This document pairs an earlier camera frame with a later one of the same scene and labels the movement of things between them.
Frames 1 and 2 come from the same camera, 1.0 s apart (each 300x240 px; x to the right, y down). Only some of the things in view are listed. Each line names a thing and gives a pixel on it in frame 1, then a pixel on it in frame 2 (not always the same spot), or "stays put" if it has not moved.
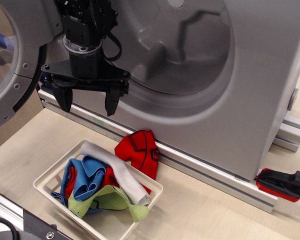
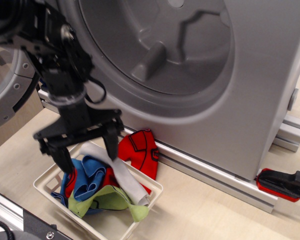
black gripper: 89,71 to 77,121
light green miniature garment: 109,198 stays put
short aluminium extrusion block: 290,133 stays put
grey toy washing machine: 213,79 stays put
